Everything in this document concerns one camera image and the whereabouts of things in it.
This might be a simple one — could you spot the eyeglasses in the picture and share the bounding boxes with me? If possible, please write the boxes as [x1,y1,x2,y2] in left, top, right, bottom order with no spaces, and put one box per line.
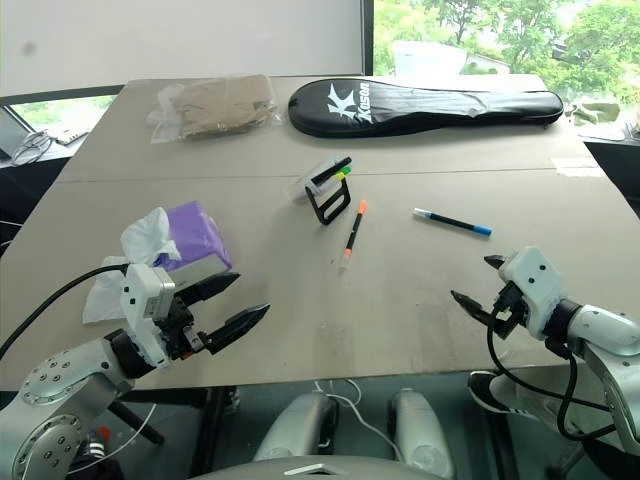
[9,129,52,167]

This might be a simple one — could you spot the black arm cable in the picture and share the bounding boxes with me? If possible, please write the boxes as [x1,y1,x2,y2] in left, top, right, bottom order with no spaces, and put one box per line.
[0,264,127,357]
[486,298,622,442]

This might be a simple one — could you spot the orange black marker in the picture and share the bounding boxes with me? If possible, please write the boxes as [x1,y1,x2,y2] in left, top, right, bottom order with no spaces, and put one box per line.
[340,199,370,270]

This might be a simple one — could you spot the green crumpled cloth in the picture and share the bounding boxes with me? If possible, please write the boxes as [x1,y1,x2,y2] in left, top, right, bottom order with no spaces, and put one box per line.
[568,98,623,127]

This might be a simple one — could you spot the black table leg frame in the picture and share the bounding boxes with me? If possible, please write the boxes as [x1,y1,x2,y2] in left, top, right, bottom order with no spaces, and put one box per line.
[106,385,242,474]

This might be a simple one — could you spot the blue black marker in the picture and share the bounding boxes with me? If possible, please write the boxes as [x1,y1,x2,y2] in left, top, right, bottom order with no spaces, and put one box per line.
[412,207,494,239]

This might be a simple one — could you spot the black white striped sneaker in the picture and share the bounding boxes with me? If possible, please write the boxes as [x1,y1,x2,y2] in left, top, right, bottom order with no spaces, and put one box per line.
[466,370,545,416]

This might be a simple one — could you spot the silver rounded robot leg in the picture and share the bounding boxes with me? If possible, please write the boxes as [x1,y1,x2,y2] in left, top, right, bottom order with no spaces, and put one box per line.
[386,387,457,480]
[251,391,342,465]

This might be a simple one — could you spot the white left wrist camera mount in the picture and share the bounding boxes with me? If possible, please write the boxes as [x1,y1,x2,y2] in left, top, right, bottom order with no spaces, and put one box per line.
[120,262,178,369]

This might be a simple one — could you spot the purple tissue box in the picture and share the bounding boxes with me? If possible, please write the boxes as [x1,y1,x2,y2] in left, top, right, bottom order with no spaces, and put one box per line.
[163,200,235,287]

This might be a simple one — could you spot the plastic bag with beige cloth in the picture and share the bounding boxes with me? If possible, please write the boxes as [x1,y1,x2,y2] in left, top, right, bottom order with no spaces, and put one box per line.
[145,74,282,146]

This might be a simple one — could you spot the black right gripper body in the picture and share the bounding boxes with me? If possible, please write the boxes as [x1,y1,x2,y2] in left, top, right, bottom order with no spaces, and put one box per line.
[491,282,529,339]

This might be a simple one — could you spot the clear pen holder with markers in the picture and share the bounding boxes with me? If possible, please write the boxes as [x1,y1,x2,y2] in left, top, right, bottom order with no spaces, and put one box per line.
[291,154,354,205]

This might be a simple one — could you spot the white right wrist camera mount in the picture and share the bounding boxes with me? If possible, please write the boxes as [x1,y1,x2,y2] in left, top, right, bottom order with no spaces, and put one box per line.
[497,245,567,342]

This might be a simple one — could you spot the white crumpled tissue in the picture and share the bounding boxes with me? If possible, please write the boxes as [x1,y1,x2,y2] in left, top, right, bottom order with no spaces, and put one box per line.
[81,206,182,324]

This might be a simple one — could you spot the black window frame post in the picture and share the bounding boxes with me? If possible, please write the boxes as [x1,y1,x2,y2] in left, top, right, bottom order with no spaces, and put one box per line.
[360,0,377,77]

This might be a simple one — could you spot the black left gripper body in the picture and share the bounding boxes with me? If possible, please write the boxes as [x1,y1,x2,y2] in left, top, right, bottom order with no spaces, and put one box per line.
[158,294,208,363]

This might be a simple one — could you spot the thin white cable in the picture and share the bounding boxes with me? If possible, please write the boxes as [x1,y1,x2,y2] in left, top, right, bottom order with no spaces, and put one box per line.
[313,378,402,462]

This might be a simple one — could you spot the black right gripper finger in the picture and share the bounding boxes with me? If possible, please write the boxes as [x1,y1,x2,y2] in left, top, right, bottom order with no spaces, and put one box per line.
[450,289,497,328]
[482,253,509,277]

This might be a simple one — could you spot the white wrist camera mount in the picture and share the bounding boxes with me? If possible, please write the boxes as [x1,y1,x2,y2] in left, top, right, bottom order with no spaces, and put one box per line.
[497,245,567,342]
[120,262,178,369]

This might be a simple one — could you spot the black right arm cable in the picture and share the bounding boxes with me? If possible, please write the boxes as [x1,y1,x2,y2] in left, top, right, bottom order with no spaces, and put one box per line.
[486,298,622,442]

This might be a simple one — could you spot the black metal stand frame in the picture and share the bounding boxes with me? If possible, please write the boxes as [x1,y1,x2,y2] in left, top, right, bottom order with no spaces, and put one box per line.
[303,173,352,228]

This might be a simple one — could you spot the black racket bag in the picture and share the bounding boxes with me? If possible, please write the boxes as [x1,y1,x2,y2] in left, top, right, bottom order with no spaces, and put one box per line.
[287,77,565,138]

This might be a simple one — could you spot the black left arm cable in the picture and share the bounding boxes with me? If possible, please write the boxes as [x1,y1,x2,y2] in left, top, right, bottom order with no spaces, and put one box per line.
[0,264,127,357]

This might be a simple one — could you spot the white paper sheet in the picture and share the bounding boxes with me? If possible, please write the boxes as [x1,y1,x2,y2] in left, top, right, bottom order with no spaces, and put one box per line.
[576,123,640,145]

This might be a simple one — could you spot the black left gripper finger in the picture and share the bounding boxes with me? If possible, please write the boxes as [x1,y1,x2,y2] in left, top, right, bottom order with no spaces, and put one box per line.
[174,272,242,308]
[201,302,272,357]

